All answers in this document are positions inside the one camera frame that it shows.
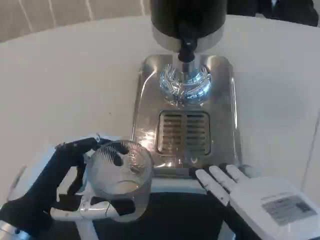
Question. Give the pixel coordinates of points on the clear ribbed glass cup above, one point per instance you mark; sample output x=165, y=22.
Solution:
x=120, y=182

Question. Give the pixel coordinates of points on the slotted steel tray grid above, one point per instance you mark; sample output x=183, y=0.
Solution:
x=183, y=132

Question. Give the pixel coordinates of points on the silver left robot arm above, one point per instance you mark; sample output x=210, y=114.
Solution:
x=10, y=231

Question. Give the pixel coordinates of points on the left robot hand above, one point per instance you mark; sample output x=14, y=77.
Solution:
x=45, y=182

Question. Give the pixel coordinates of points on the black dispenser tap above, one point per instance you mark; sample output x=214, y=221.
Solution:
x=187, y=51

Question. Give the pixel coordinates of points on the steel drip tray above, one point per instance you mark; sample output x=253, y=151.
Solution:
x=222, y=120

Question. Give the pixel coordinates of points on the black robot torso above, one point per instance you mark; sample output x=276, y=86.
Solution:
x=165, y=217

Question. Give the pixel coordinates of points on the black steel drink dispenser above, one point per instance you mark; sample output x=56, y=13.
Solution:
x=175, y=20

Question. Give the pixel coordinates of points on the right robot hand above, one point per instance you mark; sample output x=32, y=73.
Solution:
x=262, y=200

